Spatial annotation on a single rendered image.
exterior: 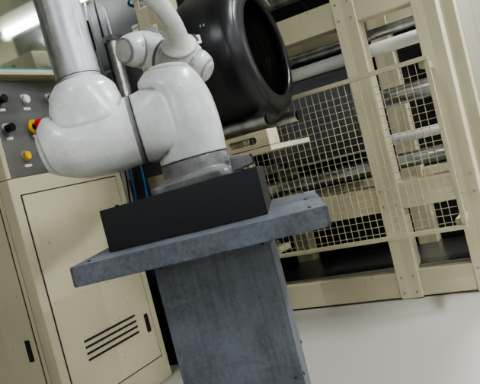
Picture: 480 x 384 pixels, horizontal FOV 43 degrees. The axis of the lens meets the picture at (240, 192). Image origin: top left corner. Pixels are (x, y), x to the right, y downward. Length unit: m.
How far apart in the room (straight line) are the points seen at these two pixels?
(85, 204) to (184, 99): 1.09
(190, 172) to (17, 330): 1.12
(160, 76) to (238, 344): 0.59
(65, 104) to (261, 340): 0.64
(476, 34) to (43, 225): 9.02
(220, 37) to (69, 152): 1.01
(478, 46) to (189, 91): 9.32
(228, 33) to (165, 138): 0.95
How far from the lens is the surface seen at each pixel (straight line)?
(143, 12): 2.61
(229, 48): 2.18
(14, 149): 2.23
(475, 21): 10.55
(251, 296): 1.28
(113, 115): 1.33
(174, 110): 1.32
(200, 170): 1.31
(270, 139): 2.21
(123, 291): 2.41
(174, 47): 1.77
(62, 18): 1.42
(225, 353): 1.32
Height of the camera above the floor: 0.76
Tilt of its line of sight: 2 degrees down
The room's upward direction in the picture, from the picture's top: 14 degrees counter-clockwise
